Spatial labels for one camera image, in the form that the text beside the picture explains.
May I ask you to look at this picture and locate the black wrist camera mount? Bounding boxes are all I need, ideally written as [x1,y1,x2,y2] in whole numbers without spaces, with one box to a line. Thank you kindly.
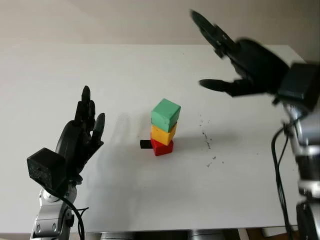
[272,63,320,113]
[26,147,68,193]

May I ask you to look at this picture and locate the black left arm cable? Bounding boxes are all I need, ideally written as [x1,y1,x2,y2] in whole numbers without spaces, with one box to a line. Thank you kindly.
[49,188,90,240]

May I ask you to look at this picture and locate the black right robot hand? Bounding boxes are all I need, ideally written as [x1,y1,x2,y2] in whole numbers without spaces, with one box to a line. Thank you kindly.
[189,9,291,98]

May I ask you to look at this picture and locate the grey robot leg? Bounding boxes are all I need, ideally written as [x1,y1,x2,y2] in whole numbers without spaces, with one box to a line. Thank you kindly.
[186,231,222,240]
[99,232,136,240]

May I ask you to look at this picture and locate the yellow wooden block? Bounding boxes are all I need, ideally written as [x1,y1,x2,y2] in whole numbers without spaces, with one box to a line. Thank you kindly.
[150,122,178,146]

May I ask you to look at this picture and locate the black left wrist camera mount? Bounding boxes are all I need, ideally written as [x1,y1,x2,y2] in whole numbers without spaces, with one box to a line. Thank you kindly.
[26,147,68,193]

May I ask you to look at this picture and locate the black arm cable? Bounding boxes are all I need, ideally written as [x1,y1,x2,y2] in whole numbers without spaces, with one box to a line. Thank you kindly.
[271,119,301,240]
[49,188,90,240]

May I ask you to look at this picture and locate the green wooden block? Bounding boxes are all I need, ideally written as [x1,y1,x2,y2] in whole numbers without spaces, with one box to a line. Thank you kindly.
[150,98,182,133]

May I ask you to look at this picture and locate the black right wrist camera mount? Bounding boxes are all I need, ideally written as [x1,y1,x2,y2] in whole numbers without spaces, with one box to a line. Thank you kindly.
[272,63,320,113]

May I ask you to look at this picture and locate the grey right robot leg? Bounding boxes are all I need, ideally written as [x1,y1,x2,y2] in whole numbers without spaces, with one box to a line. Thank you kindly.
[186,231,222,240]

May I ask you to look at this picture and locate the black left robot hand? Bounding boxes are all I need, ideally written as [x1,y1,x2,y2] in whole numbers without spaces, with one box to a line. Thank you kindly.
[54,85,106,183]

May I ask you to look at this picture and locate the red wooden block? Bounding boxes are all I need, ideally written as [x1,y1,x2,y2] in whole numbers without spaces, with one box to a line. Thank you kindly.
[150,139,174,157]

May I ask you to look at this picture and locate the grey left robot leg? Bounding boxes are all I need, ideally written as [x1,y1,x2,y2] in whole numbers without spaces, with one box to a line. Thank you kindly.
[99,232,136,240]

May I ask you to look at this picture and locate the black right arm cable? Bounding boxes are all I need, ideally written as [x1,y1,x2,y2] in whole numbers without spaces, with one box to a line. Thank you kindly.
[271,119,301,240]

